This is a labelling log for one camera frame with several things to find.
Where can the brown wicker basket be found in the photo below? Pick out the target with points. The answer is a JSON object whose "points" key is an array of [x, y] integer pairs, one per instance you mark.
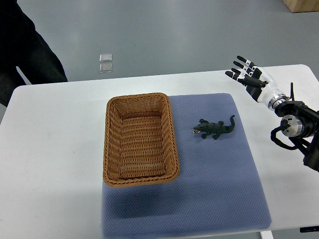
{"points": [[139, 146]]}

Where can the dark green toy crocodile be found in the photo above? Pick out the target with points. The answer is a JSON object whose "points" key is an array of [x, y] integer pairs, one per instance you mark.
{"points": [[216, 129]]}

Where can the wooden box corner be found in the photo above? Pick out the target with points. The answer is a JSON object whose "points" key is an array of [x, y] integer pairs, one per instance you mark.
{"points": [[297, 6]]}

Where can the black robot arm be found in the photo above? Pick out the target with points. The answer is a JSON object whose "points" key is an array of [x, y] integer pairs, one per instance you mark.
{"points": [[299, 128]]}

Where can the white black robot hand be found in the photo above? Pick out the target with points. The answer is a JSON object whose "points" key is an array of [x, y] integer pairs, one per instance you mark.
{"points": [[260, 85]]}

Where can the upper floor socket plate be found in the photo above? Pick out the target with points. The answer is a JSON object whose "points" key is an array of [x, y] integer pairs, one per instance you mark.
{"points": [[106, 57]]}

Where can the person in black clothes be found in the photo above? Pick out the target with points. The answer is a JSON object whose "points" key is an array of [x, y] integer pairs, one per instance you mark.
{"points": [[23, 48]]}

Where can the blue textured mat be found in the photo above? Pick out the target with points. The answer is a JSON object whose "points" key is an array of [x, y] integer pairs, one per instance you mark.
{"points": [[218, 189]]}

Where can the black table control panel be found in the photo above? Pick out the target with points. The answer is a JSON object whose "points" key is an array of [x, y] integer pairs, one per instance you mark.
{"points": [[309, 229]]}

